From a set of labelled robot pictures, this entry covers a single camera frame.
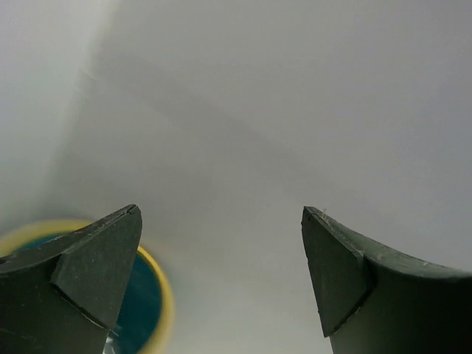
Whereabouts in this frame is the teal bin with yellow rim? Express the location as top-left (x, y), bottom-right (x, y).
top-left (1, 219), bottom-right (174, 354)

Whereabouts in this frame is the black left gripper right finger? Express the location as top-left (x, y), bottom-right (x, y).
top-left (302, 206), bottom-right (471, 353)

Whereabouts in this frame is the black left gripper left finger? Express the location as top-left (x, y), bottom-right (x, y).
top-left (1, 204), bottom-right (142, 354)

